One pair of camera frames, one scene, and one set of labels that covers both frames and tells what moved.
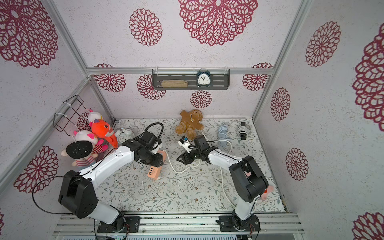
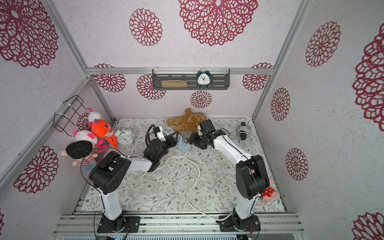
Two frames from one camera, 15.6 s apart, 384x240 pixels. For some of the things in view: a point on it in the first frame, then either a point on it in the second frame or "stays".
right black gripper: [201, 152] to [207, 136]
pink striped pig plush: [89, 136] stays
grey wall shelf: [220, 78] stays
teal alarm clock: [203, 78] stays
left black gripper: [158, 162] to [170, 139]
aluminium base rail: [288, 223] stays
